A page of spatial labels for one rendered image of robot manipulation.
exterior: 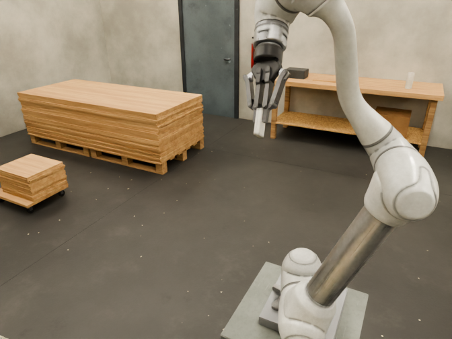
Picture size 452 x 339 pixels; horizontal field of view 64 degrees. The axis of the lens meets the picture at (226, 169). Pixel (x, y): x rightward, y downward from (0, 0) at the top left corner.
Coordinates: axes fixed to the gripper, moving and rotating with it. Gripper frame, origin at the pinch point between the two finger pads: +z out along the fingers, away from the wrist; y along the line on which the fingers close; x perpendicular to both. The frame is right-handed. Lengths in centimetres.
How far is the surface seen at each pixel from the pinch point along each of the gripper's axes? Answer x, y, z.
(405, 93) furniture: 382, -13, -162
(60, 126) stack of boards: 197, -416, -79
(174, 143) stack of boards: 254, -257, -67
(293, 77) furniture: 375, -160, -197
